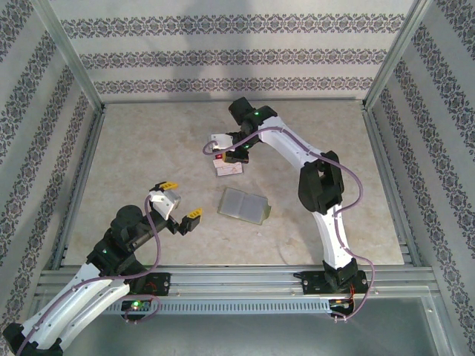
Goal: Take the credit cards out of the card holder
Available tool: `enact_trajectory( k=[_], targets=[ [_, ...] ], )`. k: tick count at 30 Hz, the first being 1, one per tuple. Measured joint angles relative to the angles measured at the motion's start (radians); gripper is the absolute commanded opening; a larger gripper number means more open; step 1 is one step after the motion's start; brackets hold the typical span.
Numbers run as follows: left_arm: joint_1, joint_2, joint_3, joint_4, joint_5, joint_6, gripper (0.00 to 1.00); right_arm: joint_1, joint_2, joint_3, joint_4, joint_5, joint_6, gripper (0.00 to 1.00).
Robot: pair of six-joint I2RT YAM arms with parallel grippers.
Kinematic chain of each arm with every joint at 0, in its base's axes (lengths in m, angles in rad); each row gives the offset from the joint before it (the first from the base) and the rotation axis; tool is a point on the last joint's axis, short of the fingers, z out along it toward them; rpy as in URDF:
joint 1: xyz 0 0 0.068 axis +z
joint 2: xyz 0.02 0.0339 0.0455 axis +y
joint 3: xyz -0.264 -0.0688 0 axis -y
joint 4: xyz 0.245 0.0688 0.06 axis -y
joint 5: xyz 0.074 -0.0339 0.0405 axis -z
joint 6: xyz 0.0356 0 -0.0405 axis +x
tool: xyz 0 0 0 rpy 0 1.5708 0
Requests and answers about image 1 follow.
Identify red and white card pack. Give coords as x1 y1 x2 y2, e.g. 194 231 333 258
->
214 162 245 178

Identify olive card holder clear sleeves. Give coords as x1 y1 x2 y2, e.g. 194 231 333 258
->
217 187 271 226

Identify left circuit board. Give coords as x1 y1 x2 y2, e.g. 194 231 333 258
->
121 299 152 313

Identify grey metal sheet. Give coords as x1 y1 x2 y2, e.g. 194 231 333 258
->
62 311 452 356

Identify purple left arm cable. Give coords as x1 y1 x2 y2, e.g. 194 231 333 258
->
14 192 163 356

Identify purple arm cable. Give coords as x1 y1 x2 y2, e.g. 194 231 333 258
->
202 127 375 324
14 192 163 356

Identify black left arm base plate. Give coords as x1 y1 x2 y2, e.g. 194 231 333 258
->
129 271 173 297

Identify aluminium mounting rail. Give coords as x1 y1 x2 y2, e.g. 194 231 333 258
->
35 263 437 297

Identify aluminium frame bar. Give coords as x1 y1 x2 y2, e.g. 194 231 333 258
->
99 96 368 107

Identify aluminium side rail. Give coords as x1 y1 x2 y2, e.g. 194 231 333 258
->
360 103 424 270
50 103 108 270

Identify grey slotted cable duct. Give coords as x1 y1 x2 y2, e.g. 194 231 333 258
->
99 298 333 315

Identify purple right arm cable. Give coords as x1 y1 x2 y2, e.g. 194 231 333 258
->
202 127 375 324

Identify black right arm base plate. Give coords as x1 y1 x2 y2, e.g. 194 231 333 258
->
302 270 370 297

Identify aluminium frame post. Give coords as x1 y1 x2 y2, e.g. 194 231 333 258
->
361 0 441 112
32 0 107 112

